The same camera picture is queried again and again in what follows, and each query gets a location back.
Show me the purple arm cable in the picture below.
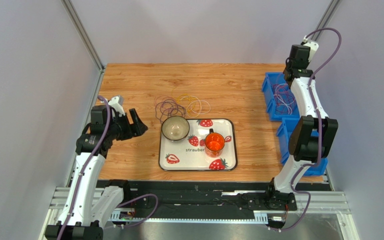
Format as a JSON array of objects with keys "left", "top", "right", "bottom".
[
  {"left": 56, "top": 95, "right": 160, "bottom": 240},
  {"left": 268, "top": 27, "right": 343, "bottom": 232}
]

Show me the near blue plastic bin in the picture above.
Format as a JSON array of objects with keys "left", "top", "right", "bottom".
[{"left": 276, "top": 117, "right": 328, "bottom": 177}]

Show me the tangled cable bundle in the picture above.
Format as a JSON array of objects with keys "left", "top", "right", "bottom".
[{"left": 154, "top": 94, "right": 188, "bottom": 123}]

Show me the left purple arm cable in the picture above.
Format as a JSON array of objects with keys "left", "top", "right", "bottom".
[{"left": 56, "top": 95, "right": 160, "bottom": 240}]

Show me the beige ceramic bowl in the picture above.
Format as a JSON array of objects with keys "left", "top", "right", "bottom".
[{"left": 161, "top": 115, "right": 190, "bottom": 141}]

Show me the orange transparent mug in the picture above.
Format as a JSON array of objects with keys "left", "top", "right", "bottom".
[{"left": 204, "top": 128, "right": 226, "bottom": 158}]

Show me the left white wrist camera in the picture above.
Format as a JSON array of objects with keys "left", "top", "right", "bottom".
[{"left": 108, "top": 95, "right": 126, "bottom": 117}]

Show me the blue plastic bin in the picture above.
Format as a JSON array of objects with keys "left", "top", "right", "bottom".
[
  {"left": 261, "top": 72, "right": 300, "bottom": 121},
  {"left": 276, "top": 117, "right": 328, "bottom": 177}
]

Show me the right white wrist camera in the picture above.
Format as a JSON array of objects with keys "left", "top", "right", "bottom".
[{"left": 301, "top": 38, "right": 319, "bottom": 63}]

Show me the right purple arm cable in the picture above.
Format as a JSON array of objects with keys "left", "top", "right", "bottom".
[{"left": 268, "top": 27, "right": 343, "bottom": 232}]

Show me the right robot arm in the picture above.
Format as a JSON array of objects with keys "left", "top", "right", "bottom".
[{"left": 266, "top": 41, "right": 339, "bottom": 210}]

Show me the aluminium frame rail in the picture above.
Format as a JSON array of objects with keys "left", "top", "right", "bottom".
[{"left": 38, "top": 186, "right": 359, "bottom": 240}]

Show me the yellow cable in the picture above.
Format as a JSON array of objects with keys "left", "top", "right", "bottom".
[{"left": 175, "top": 94, "right": 203, "bottom": 112}]

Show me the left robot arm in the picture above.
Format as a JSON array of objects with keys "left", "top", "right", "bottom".
[{"left": 44, "top": 105, "right": 148, "bottom": 240}]

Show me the far blue plastic bin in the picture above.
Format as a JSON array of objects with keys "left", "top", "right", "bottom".
[{"left": 261, "top": 72, "right": 300, "bottom": 121}]

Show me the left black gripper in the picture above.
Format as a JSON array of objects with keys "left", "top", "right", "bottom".
[{"left": 106, "top": 108, "right": 148, "bottom": 141}]

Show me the white strawberry tray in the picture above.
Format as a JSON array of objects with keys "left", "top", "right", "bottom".
[{"left": 159, "top": 118, "right": 238, "bottom": 171}]

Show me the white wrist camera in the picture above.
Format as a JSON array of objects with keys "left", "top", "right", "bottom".
[
  {"left": 301, "top": 38, "right": 319, "bottom": 63},
  {"left": 108, "top": 95, "right": 126, "bottom": 117}
]

